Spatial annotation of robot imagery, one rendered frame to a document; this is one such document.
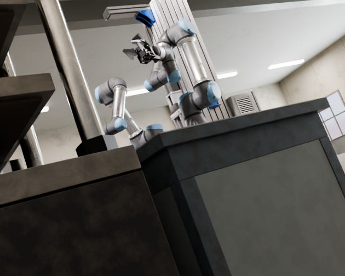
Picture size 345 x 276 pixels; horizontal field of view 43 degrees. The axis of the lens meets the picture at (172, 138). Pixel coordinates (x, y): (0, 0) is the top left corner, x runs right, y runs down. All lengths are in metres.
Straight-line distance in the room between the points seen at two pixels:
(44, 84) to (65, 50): 0.10
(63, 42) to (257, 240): 0.71
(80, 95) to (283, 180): 0.63
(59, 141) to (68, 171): 9.47
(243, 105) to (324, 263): 1.74
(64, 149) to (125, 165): 9.38
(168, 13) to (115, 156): 2.13
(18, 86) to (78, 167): 0.27
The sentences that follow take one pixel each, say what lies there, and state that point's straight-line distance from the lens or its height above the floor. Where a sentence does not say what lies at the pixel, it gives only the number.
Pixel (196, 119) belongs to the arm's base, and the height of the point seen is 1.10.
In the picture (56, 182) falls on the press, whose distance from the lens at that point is 0.96.
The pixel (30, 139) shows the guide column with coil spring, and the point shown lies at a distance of 1.48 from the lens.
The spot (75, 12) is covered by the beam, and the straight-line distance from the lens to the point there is 5.74.
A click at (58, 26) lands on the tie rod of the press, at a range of 1.18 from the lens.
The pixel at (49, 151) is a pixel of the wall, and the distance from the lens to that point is 10.32.
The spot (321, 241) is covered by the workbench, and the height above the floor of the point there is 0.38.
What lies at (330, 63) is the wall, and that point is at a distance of 12.78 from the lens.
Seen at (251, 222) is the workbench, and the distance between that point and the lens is 1.22.
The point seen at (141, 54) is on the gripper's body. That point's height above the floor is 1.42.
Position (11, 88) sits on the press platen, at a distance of 1.13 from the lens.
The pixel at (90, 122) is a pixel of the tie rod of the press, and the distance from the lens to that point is 1.08.
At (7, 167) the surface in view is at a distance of 1.55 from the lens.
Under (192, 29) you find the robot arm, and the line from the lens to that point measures 2.66.
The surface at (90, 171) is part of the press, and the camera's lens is 0.99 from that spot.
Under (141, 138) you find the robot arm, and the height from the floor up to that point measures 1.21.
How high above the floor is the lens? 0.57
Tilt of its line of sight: 11 degrees up
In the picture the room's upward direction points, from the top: 21 degrees counter-clockwise
